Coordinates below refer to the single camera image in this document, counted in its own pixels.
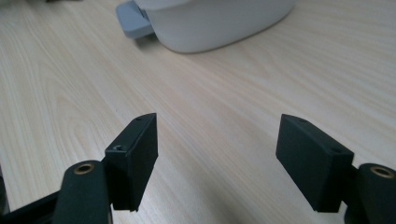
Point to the white pedal trash can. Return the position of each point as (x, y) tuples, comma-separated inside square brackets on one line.
[(218, 28)]

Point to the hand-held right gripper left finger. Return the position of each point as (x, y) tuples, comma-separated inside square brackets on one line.
[(132, 161)]

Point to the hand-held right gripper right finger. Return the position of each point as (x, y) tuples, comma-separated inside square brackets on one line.
[(314, 161)]

